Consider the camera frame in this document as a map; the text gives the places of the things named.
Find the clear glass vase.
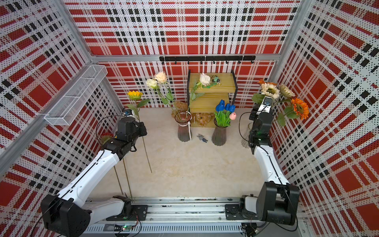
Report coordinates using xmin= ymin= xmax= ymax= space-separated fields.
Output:
xmin=241 ymin=122 xmax=253 ymax=148

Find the beige daisy flower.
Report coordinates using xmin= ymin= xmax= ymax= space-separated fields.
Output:
xmin=279 ymin=85 xmax=296 ymax=103
xmin=252 ymin=83 xmax=280 ymax=104

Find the black hook rail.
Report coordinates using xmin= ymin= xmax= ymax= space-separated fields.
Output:
xmin=159 ymin=55 xmax=257 ymax=64

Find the white wire wall basket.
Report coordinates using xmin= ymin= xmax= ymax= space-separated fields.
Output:
xmin=44 ymin=64 xmax=107 ymax=126

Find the white rose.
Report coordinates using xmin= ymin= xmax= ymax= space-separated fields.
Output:
xmin=189 ymin=73 xmax=211 ymax=102

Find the dark pink ribbed vase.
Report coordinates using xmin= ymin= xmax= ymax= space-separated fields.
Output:
xmin=211 ymin=119 xmax=227 ymax=146

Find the brown teddy bear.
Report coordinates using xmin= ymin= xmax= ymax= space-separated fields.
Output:
xmin=172 ymin=99 xmax=215 ymax=128

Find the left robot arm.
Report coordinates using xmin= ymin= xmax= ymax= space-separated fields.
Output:
xmin=40 ymin=116 xmax=147 ymax=237

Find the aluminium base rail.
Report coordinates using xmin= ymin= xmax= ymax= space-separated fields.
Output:
xmin=68 ymin=197 xmax=309 ymax=237

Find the orange daisy flower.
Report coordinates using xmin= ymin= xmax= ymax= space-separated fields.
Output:
xmin=258 ymin=80 xmax=277 ymax=87
xmin=274 ymin=98 xmax=310 ymax=127

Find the cream rose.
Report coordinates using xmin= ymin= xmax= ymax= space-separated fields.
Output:
xmin=154 ymin=72 xmax=178 ymax=110

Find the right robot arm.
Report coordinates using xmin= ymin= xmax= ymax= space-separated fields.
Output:
xmin=241 ymin=106 xmax=300 ymax=226

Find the wooden shelf black frame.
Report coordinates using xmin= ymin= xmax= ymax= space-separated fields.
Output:
xmin=187 ymin=70 xmax=238 ymax=113

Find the yellow daisy flower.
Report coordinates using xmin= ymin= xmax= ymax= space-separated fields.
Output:
xmin=125 ymin=90 xmax=153 ymax=174

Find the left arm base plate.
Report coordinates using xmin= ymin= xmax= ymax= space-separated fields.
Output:
xmin=106 ymin=204 xmax=149 ymax=221

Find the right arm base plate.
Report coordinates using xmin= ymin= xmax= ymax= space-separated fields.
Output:
xmin=225 ymin=204 xmax=260 ymax=221

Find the small grey toy figure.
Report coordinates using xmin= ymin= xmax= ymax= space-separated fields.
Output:
xmin=197 ymin=134 xmax=208 ymax=143

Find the green toy with lanyard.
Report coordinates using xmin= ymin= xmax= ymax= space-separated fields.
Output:
xmin=207 ymin=76 xmax=221 ymax=88

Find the pink glass vase with ribbon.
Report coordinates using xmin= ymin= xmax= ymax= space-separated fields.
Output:
xmin=175 ymin=111 xmax=192 ymax=142

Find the circuit board on rail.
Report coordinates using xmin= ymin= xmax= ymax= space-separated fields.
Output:
xmin=114 ymin=225 xmax=134 ymax=232

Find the pink tulip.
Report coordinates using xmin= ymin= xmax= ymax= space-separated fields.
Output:
xmin=229 ymin=112 xmax=237 ymax=120

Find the pale green rose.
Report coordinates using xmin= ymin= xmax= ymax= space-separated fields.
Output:
xmin=146 ymin=78 xmax=180 ymax=119

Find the red daisy flower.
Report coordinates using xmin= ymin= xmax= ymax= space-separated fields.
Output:
xmin=100 ymin=133 xmax=114 ymax=146

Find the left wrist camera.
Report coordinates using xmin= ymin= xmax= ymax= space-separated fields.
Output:
xmin=122 ymin=109 xmax=134 ymax=117

